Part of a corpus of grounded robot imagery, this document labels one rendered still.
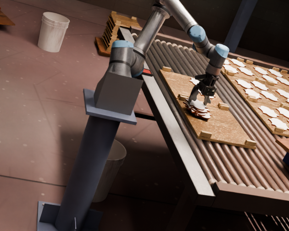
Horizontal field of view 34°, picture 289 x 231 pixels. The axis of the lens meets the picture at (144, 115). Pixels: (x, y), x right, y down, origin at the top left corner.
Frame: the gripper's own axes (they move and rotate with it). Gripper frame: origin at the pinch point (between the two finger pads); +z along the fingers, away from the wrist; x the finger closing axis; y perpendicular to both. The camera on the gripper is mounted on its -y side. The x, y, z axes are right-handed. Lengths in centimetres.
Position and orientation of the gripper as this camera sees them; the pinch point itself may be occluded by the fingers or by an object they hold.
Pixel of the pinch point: (196, 103)
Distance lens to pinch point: 258.9
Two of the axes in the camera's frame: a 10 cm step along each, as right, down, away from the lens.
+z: -3.2, 8.5, 4.2
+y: 3.1, 5.1, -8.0
